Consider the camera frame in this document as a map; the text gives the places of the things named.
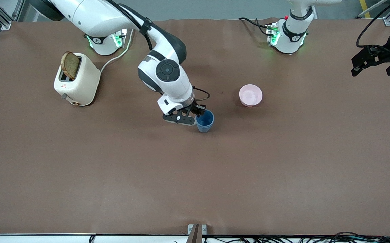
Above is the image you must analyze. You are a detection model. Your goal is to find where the black left base cable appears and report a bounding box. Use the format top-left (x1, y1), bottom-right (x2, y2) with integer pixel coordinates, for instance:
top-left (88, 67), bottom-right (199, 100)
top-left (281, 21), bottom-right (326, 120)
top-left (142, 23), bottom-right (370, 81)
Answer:
top-left (238, 17), bottom-right (274, 36)

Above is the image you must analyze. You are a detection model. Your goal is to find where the pink bowl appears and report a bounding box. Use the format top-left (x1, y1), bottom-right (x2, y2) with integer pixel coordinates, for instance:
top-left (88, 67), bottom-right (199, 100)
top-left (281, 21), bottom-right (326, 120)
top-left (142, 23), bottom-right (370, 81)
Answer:
top-left (239, 84), bottom-right (263, 107)

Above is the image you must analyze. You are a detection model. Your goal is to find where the cream white toaster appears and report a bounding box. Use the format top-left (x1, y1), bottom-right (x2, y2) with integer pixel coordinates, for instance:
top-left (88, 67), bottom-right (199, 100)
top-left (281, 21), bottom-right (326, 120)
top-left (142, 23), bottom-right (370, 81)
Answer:
top-left (53, 53), bottom-right (101, 107)

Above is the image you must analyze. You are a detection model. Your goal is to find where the brown bread slice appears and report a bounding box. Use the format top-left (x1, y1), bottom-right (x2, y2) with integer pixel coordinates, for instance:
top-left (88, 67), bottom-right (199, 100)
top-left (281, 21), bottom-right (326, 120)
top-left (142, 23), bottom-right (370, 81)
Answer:
top-left (60, 51), bottom-right (81, 80)

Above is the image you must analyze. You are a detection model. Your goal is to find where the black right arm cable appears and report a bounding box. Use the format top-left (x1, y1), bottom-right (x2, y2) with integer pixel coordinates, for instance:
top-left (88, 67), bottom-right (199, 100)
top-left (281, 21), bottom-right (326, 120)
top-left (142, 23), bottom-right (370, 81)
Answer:
top-left (106, 0), bottom-right (154, 52)

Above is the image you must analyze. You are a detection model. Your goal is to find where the white toaster power cable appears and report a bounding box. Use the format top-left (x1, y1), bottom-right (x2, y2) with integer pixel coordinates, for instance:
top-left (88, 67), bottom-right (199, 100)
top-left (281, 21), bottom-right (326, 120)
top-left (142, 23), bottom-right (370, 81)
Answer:
top-left (100, 29), bottom-right (135, 73)

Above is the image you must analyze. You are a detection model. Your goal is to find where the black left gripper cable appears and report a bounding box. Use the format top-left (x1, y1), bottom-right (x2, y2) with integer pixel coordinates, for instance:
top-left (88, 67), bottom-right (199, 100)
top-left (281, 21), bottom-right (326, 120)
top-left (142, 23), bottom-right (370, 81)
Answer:
top-left (356, 0), bottom-right (390, 48)

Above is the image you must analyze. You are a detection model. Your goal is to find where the grey metal table bracket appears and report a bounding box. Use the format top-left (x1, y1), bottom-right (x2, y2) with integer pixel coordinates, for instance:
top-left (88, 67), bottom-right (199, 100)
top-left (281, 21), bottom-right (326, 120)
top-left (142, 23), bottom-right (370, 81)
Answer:
top-left (188, 224), bottom-right (207, 243)

